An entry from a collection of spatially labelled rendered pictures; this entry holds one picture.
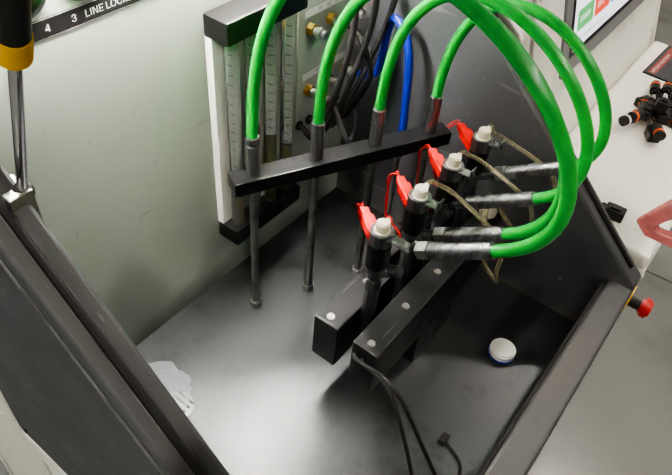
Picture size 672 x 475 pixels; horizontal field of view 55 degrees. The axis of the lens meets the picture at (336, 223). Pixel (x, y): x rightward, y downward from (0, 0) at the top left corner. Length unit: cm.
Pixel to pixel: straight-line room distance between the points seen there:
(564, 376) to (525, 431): 10
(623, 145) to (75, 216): 91
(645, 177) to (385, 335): 57
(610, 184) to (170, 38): 74
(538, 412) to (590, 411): 124
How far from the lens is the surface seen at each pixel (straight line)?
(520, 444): 82
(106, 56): 72
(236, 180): 83
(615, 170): 119
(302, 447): 91
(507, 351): 103
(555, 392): 88
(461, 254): 67
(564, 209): 59
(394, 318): 85
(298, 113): 101
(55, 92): 70
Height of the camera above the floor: 164
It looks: 44 degrees down
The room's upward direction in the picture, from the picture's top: 6 degrees clockwise
